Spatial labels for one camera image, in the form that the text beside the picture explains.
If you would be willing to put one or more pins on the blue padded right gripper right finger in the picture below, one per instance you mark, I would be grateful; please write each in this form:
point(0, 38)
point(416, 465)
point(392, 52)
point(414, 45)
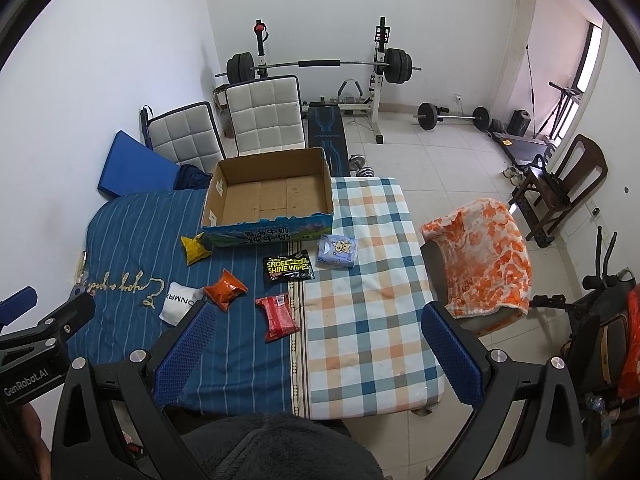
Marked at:
point(459, 353)

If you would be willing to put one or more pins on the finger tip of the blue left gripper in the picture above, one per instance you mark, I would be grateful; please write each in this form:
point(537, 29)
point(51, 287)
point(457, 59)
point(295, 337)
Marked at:
point(18, 304)

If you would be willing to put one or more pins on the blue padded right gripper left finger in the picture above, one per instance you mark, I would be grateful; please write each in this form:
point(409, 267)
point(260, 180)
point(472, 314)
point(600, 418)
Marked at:
point(178, 350)

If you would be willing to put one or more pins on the white snack packet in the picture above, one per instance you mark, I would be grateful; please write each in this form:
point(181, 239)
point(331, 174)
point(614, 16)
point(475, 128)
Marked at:
point(178, 302)

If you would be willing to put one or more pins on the orange snack packet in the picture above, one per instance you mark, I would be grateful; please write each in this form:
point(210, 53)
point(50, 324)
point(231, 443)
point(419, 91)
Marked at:
point(225, 290)

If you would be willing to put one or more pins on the red snack packet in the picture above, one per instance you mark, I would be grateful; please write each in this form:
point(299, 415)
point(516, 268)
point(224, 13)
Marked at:
point(280, 321)

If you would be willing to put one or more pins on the yellow snack packet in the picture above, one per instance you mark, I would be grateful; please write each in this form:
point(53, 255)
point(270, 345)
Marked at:
point(195, 249)

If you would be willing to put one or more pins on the light blue tissue pack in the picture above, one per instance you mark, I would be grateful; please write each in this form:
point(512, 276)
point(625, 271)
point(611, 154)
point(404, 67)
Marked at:
point(337, 250)

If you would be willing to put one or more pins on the orange floral blanket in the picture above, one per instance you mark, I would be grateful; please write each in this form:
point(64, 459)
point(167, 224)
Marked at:
point(486, 262)

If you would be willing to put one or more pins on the black fleece clothing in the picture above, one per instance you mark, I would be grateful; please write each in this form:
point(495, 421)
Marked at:
point(272, 446)

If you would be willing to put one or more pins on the black exercise bike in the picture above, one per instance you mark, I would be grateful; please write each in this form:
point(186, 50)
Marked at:
point(599, 342)

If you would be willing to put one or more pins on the red orange bag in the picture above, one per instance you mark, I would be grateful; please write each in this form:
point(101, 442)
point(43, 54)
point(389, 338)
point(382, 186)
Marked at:
point(629, 385)

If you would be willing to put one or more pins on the blue foam mat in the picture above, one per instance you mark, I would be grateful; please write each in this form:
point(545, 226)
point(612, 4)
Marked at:
point(130, 167)

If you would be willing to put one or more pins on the chrome dumbbell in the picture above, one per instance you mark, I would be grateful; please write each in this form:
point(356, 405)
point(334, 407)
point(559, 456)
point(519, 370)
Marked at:
point(358, 166)

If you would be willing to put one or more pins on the treadmill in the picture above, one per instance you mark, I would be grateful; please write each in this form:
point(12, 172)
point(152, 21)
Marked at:
point(522, 150)

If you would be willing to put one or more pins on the open cardboard box blue sides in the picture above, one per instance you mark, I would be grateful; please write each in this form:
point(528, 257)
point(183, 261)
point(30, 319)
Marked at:
point(276, 197)

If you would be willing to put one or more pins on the dark wooden chair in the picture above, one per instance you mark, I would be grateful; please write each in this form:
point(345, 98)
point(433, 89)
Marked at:
point(546, 197)

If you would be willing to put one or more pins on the barbell on floor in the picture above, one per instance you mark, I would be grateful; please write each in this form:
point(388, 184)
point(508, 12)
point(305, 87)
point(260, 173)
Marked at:
point(429, 116)

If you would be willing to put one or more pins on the left white quilted chair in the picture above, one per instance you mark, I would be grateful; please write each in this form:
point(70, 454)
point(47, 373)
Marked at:
point(187, 135)

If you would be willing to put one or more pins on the white quilted chair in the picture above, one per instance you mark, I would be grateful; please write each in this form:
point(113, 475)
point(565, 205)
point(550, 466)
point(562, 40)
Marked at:
point(266, 115)
point(187, 135)

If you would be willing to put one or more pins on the black blue weight bench pad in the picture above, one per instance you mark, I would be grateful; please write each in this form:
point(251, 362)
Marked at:
point(326, 131)

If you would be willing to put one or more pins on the right white quilted chair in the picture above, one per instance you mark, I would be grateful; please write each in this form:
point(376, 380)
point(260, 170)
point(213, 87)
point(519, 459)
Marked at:
point(266, 115)

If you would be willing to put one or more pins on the barbell on rack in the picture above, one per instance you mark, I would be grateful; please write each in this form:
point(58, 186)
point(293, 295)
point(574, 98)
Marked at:
point(396, 66)

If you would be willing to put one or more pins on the white weight bench rack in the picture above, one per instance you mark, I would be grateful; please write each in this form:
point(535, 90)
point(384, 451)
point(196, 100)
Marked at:
point(371, 105)

